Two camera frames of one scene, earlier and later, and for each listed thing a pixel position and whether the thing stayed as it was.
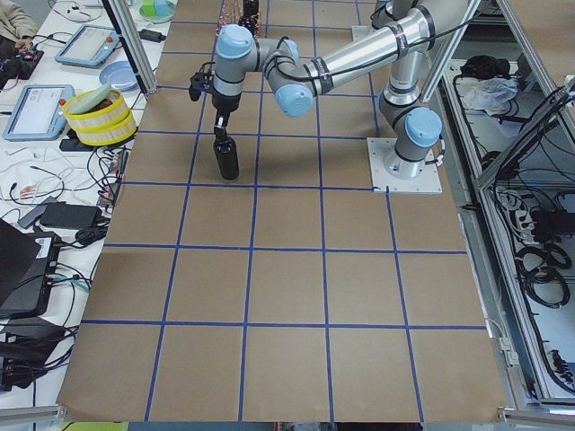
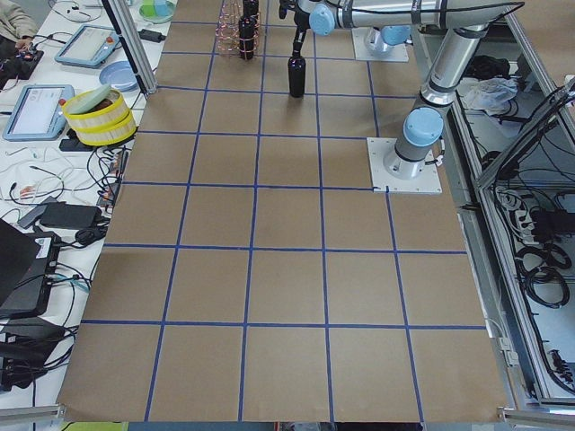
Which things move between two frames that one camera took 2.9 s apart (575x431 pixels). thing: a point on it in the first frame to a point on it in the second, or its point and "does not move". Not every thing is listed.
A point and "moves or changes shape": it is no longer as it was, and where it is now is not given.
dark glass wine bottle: [226, 154] moves or changes shape
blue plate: [120, 75] does not move
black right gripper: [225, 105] to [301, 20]
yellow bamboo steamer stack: [107, 123] does not move
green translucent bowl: [157, 10] does not move
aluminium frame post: [126, 27] does not move
